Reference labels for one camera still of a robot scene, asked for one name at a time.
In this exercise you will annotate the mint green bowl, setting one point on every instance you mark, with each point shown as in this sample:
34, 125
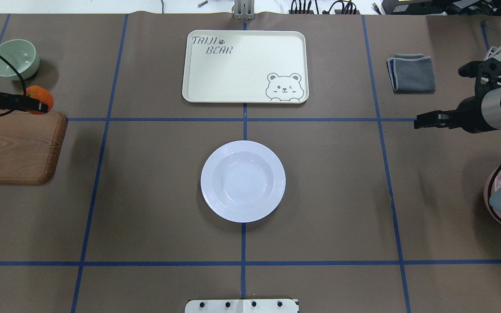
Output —
22, 55

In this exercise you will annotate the orange fruit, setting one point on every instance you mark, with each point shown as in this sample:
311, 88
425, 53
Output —
42, 95

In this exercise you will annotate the grey folded cloth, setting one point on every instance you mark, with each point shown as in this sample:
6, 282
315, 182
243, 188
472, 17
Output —
411, 73

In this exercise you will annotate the wooden cutting board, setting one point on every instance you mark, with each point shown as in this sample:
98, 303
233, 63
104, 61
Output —
30, 146

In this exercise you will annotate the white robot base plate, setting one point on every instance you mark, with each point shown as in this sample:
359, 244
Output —
243, 306

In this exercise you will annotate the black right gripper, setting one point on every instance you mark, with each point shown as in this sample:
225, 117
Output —
470, 114

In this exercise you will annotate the cream bear tray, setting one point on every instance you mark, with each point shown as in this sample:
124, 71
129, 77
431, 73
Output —
245, 66

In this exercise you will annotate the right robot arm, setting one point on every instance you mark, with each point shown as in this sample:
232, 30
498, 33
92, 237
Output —
491, 109

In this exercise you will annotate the white plate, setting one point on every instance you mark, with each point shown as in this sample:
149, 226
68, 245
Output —
243, 181

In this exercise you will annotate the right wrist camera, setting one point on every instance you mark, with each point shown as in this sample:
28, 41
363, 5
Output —
487, 75

